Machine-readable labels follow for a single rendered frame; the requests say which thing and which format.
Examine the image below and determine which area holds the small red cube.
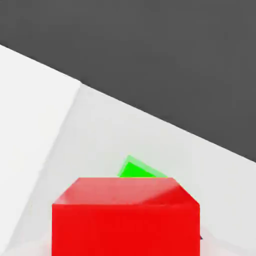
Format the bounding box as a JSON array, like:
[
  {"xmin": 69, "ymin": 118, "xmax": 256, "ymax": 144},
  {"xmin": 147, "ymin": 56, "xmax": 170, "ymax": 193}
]
[{"xmin": 51, "ymin": 177, "xmax": 201, "ymax": 256}]

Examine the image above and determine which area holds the small green cube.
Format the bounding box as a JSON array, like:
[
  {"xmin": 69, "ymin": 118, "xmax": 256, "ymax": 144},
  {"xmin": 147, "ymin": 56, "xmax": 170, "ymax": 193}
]
[{"xmin": 117, "ymin": 154, "xmax": 168, "ymax": 178}]

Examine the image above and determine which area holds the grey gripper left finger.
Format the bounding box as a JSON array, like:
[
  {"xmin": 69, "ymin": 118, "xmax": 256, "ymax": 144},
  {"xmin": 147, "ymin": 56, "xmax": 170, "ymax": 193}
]
[{"xmin": 17, "ymin": 236, "xmax": 53, "ymax": 256}]

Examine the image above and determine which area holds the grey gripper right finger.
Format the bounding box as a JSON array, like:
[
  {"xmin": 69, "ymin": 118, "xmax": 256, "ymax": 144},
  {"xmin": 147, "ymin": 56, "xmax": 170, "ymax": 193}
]
[{"xmin": 199, "ymin": 226, "xmax": 231, "ymax": 256}]

